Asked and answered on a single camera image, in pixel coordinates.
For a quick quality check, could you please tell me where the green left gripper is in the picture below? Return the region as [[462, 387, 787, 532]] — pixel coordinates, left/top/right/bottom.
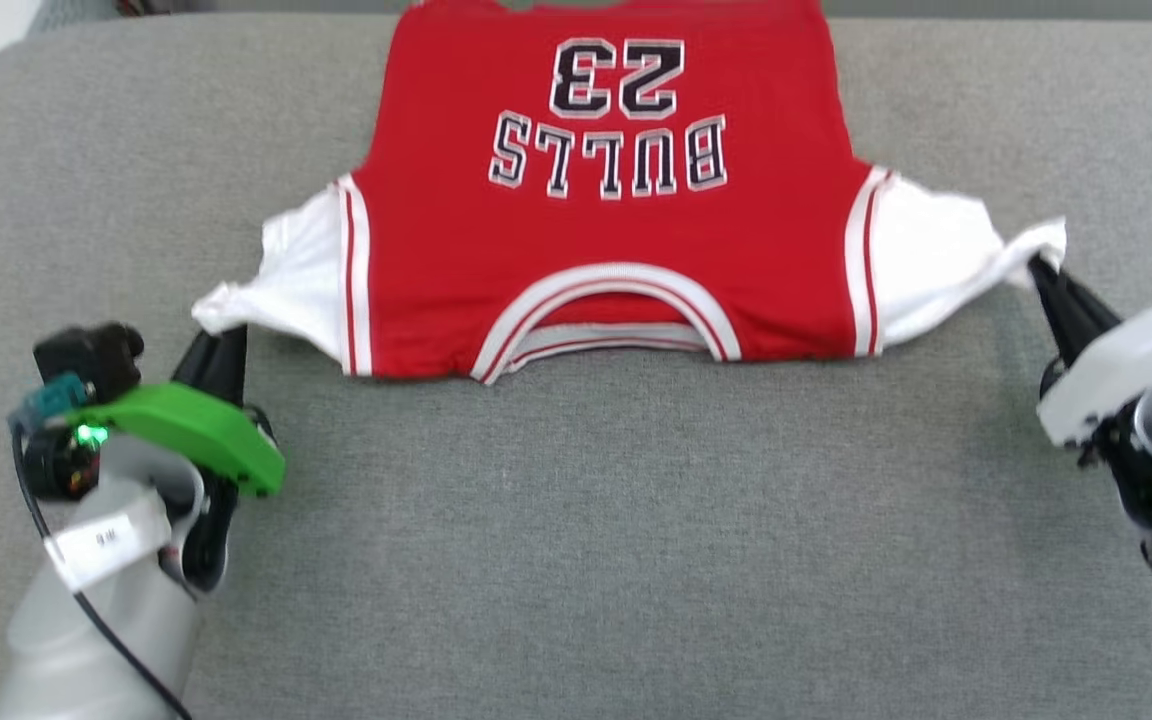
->
[[64, 324, 286, 499]]

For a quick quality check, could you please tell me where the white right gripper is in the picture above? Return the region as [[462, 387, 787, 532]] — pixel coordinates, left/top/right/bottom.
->
[[1027, 252, 1152, 448]]

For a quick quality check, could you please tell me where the red Bulls 23 jersey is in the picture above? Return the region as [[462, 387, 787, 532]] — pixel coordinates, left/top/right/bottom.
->
[[191, 0, 1069, 386]]

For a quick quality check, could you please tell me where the black round actuator housing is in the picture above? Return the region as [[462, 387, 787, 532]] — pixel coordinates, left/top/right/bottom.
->
[[21, 425, 102, 501]]

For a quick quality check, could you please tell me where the white paper label tag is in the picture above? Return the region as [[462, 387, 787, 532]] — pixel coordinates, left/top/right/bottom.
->
[[44, 487, 172, 593]]

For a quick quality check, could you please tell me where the grey fabric sofa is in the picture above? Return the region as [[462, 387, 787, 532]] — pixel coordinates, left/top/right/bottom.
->
[[0, 10, 1152, 720]]

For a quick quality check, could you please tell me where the teal cable connector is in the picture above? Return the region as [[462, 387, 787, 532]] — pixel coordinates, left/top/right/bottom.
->
[[8, 373, 89, 433]]

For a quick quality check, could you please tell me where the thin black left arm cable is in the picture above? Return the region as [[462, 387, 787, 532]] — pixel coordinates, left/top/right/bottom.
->
[[11, 425, 195, 720]]

